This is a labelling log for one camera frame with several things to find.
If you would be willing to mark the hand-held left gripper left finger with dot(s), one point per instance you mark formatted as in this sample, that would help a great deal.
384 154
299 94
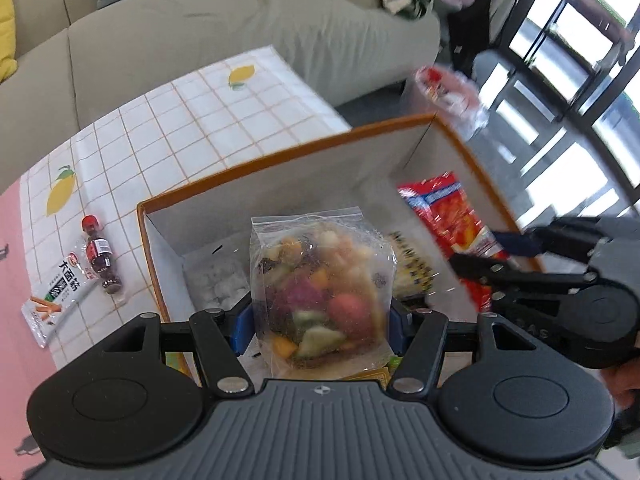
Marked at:
242 327

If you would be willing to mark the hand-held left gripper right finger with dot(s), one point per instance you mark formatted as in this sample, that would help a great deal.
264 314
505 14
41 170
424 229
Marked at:
399 327

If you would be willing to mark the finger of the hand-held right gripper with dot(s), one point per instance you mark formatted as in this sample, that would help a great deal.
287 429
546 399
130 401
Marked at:
475 267
515 242

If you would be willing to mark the green snack packet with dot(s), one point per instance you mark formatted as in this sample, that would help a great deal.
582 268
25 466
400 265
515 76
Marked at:
394 362

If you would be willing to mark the white puffs snack bag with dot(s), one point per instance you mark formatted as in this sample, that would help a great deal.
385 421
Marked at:
215 285

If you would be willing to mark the orange snack packet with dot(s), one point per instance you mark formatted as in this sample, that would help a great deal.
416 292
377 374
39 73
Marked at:
372 377

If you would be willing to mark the waffle cookie packet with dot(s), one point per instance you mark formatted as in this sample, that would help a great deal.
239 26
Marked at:
415 267

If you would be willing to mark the red snack packet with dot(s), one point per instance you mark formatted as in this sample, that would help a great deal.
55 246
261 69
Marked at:
445 210

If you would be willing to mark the mixed dried fruit bag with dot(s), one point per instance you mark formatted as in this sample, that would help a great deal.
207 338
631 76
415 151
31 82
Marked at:
320 285

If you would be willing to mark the orange storage box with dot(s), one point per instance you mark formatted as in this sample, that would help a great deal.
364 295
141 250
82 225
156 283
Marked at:
300 175

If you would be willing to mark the person's right hand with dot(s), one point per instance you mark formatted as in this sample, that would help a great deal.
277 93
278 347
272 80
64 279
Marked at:
622 385

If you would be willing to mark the small cola bottle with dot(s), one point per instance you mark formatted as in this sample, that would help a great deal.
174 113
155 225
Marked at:
100 255

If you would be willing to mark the red white plastic bag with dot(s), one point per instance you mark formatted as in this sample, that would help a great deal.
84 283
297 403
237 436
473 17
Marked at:
445 90

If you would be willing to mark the white stick snack packet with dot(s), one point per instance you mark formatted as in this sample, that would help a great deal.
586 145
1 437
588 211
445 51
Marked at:
55 300

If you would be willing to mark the black framed glass door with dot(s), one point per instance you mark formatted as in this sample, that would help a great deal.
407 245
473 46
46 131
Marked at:
575 60

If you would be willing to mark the dark cloth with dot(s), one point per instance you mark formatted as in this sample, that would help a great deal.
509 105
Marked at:
475 20

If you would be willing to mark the beige sofa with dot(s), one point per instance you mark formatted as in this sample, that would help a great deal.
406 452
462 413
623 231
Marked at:
225 20

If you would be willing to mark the yellow pillow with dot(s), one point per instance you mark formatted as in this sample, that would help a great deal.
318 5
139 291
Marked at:
6 35

